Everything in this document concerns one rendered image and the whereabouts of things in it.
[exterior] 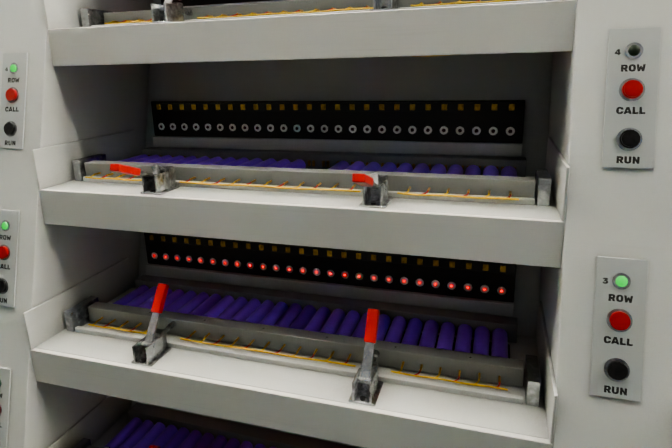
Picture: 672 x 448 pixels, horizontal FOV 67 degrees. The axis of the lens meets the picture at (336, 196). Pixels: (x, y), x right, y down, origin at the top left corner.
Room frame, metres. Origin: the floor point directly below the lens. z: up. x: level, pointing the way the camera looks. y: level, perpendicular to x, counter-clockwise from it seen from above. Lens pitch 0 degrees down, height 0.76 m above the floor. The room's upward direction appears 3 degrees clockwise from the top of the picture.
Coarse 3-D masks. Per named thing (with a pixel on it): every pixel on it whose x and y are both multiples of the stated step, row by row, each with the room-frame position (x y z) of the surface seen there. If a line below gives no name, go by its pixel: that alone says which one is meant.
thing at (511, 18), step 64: (64, 0) 0.66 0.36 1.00; (128, 0) 0.77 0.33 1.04; (192, 0) 0.78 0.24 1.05; (256, 0) 0.75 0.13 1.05; (320, 0) 0.60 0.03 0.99; (384, 0) 0.54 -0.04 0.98; (448, 0) 0.56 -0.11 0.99; (512, 0) 0.53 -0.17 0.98; (576, 0) 0.46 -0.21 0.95; (64, 64) 0.64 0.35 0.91
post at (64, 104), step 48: (0, 0) 0.66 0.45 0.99; (144, 0) 0.81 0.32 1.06; (0, 48) 0.66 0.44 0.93; (48, 48) 0.64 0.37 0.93; (0, 96) 0.66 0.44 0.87; (48, 96) 0.64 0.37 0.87; (96, 96) 0.72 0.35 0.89; (144, 96) 0.82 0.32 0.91; (48, 144) 0.65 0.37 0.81; (144, 144) 0.82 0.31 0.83; (0, 192) 0.65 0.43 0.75; (48, 240) 0.66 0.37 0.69; (96, 240) 0.73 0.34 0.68; (48, 288) 0.66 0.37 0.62; (0, 336) 0.65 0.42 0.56; (48, 384) 0.67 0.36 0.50; (48, 432) 0.67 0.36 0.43
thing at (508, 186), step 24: (96, 168) 0.67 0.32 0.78; (144, 168) 0.65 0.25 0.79; (192, 168) 0.63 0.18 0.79; (216, 168) 0.62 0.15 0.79; (240, 168) 0.61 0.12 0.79; (264, 168) 0.61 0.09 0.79; (288, 168) 0.60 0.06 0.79; (432, 192) 0.54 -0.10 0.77; (456, 192) 0.54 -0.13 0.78; (480, 192) 0.53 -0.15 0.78; (504, 192) 0.52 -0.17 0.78; (528, 192) 0.52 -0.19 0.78
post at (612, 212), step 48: (624, 0) 0.45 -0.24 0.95; (576, 48) 0.46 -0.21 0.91; (576, 96) 0.46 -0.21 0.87; (576, 144) 0.46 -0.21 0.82; (576, 192) 0.46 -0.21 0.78; (624, 192) 0.44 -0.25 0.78; (576, 240) 0.46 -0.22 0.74; (624, 240) 0.44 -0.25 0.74; (576, 288) 0.45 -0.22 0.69; (576, 336) 0.45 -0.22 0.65; (576, 384) 0.45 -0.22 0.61; (576, 432) 0.45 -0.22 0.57; (624, 432) 0.44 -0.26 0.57
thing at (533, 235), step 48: (96, 144) 0.72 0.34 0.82; (192, 144) 0.77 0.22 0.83; (240, 144) 0.75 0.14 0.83; (288, 144) 0.73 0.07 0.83; (336, 144) 0.71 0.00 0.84; (384, 144) 0.69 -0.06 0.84; (432, 144) 0.67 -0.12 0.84; (480, 144) 0.65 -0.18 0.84; (48, 192) 0.63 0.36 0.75; (96, 192) 0.61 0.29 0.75; (192, 192) 0.60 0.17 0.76; (240, 192) 0.59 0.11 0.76; (288, 192) 0.59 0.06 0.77; (240, 240) 0.57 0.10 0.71; (288, 240) 0.55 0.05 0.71; (336, 240) 0.53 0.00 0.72; (384, 240) 0.51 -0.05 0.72; (432, 240) 0.50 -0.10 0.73; (480, 240) 0.49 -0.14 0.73; (528, 240) 0.47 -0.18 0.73
